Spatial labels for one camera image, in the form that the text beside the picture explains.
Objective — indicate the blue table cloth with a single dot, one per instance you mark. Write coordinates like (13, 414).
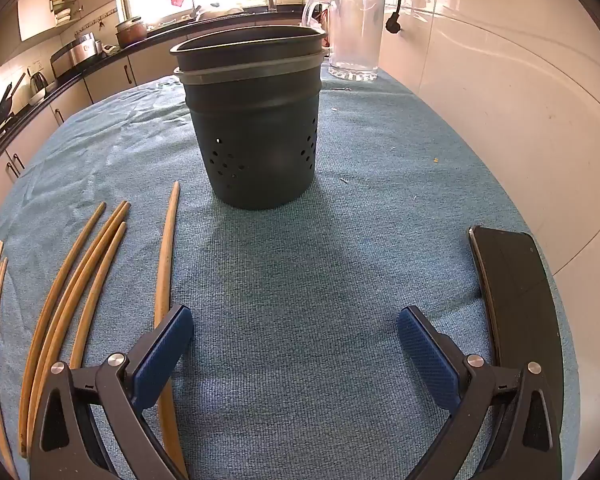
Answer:
(305, 270)

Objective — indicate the brown cooking pot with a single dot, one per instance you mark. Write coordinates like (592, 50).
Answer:
(130, 35)

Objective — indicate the clear glass mug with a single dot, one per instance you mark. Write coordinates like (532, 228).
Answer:
(355, 35)

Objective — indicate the beige wall cabinets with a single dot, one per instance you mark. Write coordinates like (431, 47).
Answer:
(35, 15)

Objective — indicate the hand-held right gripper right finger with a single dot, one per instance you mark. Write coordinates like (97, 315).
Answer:
(427, 360)

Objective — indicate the steel faucet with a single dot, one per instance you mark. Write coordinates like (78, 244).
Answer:
(271, 0)

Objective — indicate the silver rice cooker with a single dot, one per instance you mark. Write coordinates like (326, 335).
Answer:
(77, 55)

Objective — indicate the stacked white dishes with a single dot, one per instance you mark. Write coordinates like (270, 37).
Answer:
(64, 7)

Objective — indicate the steel kettle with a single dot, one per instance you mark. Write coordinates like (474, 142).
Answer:
(38, 84)

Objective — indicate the black frying pan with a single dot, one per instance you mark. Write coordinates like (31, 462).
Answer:
(0, 105)

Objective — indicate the dark grey perforated utensil holder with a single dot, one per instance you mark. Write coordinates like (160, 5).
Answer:
(255, 135)

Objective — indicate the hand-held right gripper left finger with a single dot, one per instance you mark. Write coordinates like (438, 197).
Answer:
(162, 355)

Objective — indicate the black smartphone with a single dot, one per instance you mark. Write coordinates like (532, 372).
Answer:
(515, 285)

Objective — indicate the beige base cabinets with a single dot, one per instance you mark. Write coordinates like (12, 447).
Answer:
(95, 85)

